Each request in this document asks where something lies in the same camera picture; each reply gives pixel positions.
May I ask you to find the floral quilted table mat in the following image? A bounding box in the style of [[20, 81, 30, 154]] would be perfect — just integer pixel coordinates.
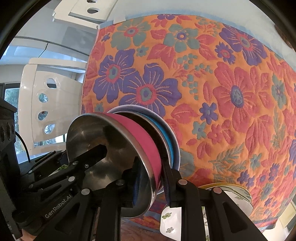
[[82, 15, 295, 230]]

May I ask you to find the pink steel bowl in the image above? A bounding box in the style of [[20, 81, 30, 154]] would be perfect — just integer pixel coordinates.
[[66, 113, 162, 218]]

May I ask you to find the white chair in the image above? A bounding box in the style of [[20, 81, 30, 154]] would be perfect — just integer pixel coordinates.
[[53, 0, 117, 32], [18, 58, 87, 155]]

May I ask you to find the white chair near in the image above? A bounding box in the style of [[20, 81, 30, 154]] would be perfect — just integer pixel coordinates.
[[18, 58, 87, 155]]

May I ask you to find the pink fox bowl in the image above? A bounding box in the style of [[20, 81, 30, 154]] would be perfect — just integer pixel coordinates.
[[107, 104, 181, 170]]

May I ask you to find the white chair far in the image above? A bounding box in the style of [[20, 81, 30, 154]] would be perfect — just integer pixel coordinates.
[[53, 0, 117, 32]]

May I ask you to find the blue steel bowl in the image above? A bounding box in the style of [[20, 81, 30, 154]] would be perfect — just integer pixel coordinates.
[[112, 107, 180, 170]]

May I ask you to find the forest plate print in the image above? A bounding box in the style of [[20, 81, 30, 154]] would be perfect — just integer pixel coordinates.
[[202, 191, 253, 236], [159, 206, 182, 241]]

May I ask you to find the blue sunflower round plate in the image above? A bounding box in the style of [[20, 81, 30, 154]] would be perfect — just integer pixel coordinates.
[[199, 182, 252, 204]]

